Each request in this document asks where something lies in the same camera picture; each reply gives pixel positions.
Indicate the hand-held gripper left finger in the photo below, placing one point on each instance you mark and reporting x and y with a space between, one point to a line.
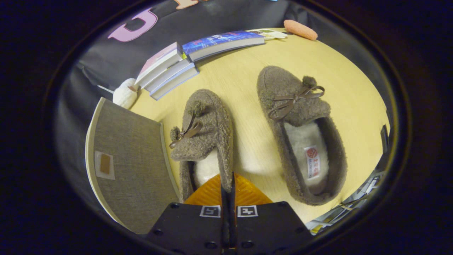
191 226

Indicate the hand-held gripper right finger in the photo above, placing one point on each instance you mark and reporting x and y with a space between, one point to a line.
269 226

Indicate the brown fuzzy shoe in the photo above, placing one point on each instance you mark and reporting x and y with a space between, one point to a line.
283 88
212 120

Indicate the grey metal equipment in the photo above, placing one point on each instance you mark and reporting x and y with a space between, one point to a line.
354 203

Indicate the white paged book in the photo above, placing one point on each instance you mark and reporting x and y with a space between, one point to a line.
178 82
173 74

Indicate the black block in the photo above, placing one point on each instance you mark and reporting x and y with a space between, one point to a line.
384 139

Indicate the white plush toy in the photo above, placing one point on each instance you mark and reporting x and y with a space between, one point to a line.
124 95

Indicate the pink cover book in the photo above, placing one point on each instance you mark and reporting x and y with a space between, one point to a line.
159 58

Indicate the blue cover book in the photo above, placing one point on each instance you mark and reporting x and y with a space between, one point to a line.
219 40

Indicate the white compartment tray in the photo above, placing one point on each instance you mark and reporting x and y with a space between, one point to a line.
272 34

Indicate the orange plush roll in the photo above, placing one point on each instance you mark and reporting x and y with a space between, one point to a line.
300 29

